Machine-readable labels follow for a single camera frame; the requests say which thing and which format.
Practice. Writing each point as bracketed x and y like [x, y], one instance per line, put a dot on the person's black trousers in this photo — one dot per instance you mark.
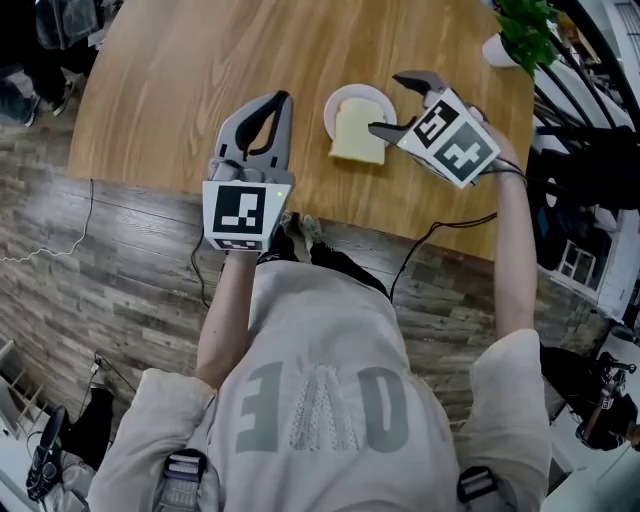
[345, 267]

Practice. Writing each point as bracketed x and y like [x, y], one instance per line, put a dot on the person's right hand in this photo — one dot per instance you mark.
[505, 150]

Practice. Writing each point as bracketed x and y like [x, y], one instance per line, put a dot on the green leafy plant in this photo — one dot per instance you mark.
[527, 30]

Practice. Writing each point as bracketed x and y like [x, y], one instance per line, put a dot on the black equipment pile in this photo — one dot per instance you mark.
[607, 400]

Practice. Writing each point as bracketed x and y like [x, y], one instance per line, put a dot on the white plant pot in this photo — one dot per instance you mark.
[495, 50]

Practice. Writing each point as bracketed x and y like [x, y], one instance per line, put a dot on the person's light shoe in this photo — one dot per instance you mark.
[306, 226]

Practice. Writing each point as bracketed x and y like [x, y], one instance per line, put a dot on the black metal stand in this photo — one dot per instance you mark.
[575, 145]

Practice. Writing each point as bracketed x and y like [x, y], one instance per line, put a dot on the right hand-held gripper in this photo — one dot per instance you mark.
[457, 145]

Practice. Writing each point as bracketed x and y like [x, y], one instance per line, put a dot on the black camera device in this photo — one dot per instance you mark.
[47, 450]

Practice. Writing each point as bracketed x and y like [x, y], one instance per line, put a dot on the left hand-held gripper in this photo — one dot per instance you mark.
[235, 210]

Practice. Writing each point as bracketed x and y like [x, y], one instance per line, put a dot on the white round plate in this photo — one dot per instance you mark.
[350, 92]

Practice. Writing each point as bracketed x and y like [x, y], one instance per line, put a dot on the black bag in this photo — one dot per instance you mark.
[92, 425]

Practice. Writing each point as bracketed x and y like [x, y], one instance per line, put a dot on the slice of white bread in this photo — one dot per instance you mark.
[357, 132]

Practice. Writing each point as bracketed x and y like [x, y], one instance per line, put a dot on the person's left forearm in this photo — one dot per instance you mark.
[225, 320]

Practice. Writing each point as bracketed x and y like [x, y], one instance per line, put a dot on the beige printed shirt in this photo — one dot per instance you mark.
[325, 390]

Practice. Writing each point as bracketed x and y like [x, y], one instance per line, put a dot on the person's right forearm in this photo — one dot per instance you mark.
[515, 250]

